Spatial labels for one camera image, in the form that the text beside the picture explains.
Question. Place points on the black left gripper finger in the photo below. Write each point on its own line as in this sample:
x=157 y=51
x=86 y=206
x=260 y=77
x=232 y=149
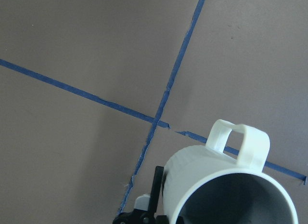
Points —
x=145 y=205

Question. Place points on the white mug with handle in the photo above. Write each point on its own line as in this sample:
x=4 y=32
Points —
x=222 y=182

